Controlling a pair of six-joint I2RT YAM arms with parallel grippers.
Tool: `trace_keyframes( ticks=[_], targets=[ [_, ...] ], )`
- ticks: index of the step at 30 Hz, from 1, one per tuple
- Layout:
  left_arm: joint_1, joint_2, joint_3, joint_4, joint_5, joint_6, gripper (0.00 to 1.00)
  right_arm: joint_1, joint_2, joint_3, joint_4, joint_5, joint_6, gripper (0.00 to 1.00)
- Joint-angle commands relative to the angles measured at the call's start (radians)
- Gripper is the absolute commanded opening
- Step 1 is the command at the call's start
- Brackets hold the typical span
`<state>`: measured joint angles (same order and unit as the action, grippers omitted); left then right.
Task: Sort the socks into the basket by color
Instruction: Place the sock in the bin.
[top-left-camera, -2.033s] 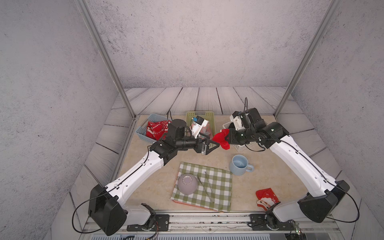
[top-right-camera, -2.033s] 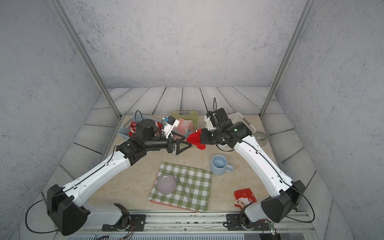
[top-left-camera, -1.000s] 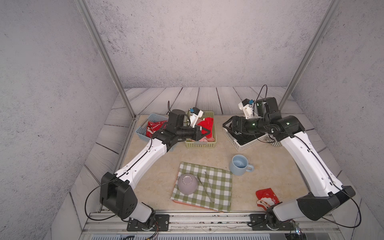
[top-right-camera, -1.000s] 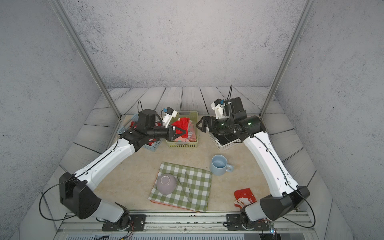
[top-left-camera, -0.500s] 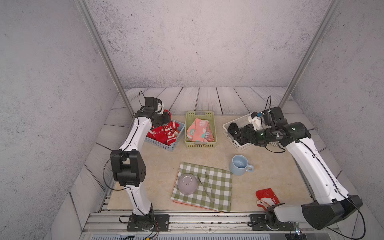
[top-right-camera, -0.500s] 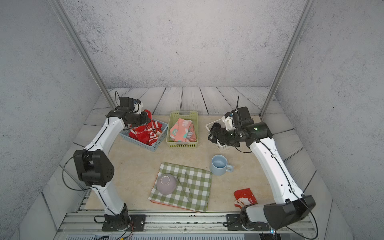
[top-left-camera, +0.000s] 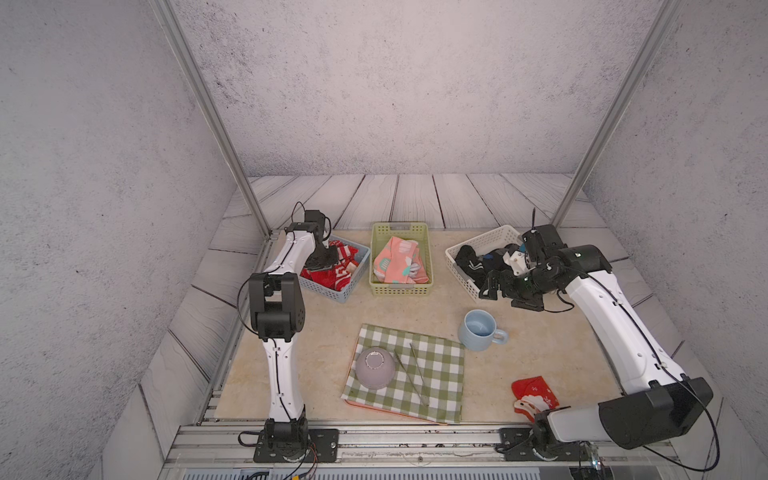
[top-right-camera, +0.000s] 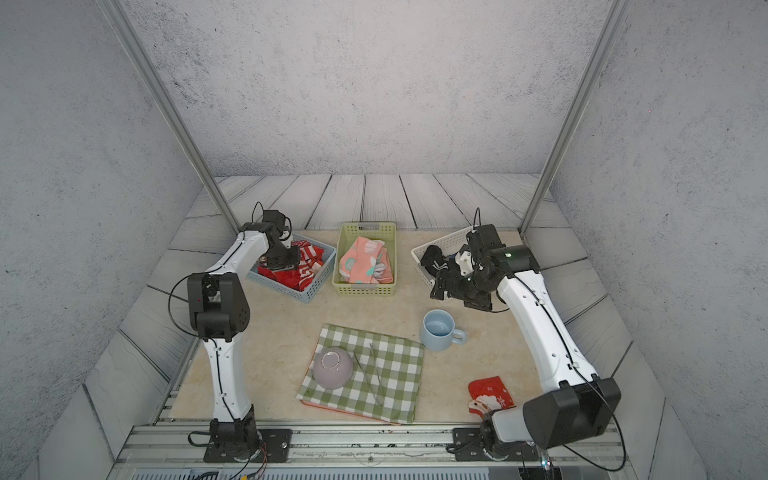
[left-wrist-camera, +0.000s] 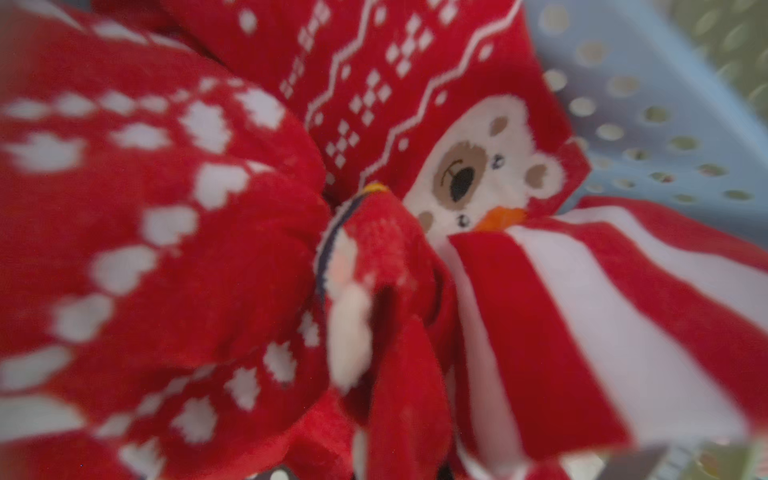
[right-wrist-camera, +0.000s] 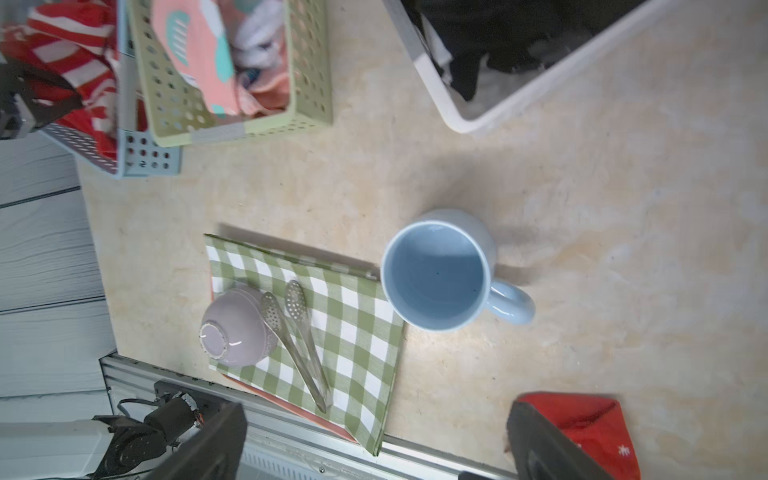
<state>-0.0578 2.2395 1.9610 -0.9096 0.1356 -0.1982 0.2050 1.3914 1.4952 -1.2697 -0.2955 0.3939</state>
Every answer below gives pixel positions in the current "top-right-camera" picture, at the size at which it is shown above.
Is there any red bear Christmas sock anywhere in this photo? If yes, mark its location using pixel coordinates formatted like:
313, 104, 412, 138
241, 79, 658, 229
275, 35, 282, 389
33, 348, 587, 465
257, 266, 315, 292

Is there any pink sock with blue text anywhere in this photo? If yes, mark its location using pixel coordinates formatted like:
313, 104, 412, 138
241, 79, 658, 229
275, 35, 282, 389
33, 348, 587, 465
338, 236, 394, 285

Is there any red Santa sock front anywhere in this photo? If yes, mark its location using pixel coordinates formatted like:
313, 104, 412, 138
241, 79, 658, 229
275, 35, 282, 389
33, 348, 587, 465
468, 376, 516, 417

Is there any red white striped Santa sock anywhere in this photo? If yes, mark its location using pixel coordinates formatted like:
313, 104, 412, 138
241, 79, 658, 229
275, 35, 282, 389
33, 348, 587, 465
292, 240, 324, 282

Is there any black sock with white label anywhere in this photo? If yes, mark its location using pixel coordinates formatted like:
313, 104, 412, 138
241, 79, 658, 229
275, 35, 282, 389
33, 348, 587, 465
420, 245, 448, 277

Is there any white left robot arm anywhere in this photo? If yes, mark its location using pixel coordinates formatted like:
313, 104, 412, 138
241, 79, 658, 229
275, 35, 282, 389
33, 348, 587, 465
186, 215, 300, 450

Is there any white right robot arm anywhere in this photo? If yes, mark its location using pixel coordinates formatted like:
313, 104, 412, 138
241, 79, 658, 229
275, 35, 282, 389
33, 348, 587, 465
420, 245, 621, 457

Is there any light blue plastic basket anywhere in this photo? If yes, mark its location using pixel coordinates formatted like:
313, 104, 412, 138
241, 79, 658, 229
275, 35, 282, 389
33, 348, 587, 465
248, 234, 337, 303

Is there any white plastic basket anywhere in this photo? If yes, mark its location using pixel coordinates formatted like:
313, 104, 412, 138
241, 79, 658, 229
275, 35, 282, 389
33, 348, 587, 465
411, 226, 473, 287

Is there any light green plastic basket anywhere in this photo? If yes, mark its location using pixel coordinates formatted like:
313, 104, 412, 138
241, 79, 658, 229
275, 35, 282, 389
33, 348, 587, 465
332, 222, 397, 296

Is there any light blue ceramic mug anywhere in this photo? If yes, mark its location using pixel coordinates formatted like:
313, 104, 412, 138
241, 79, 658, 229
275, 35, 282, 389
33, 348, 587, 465
420, 309, 468, 352

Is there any lilac ceramic bowl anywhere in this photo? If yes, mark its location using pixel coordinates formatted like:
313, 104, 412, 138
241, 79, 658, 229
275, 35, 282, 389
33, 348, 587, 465
312, 347, 354, 390

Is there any green white checkered cloth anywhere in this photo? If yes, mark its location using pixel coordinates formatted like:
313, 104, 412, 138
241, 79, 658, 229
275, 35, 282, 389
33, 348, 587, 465
296, 324, 425, 424

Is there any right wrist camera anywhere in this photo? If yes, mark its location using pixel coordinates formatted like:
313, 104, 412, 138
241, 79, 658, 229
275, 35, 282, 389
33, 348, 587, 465
454, 224, 505, 277

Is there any right aluminium frame post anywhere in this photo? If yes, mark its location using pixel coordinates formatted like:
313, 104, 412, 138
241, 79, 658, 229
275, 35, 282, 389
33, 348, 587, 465
518, 0, 631, 239

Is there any metal base rail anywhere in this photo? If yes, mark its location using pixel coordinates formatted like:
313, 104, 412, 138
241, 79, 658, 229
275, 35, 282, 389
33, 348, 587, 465
108, 421, 650, 479

